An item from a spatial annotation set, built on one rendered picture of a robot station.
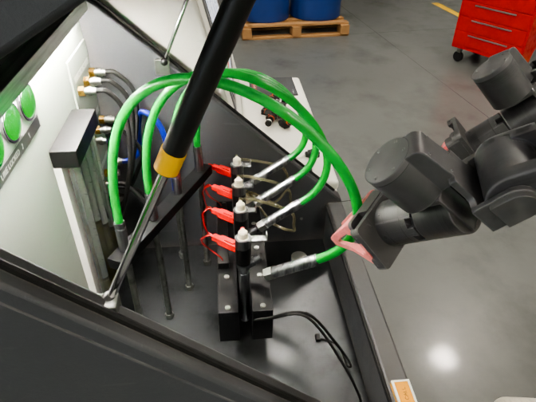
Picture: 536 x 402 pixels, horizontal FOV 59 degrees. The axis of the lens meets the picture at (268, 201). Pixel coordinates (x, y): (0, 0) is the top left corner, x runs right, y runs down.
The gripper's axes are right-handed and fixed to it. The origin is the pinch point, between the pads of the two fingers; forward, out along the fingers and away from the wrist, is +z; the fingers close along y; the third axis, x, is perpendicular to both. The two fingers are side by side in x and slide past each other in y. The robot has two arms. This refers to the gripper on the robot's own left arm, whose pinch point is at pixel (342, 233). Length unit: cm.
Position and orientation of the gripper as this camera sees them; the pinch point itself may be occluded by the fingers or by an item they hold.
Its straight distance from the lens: 66.8
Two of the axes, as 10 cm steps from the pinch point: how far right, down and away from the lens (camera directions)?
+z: -5.2, 1.9, 8.3
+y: -5.8, 6.4, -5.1
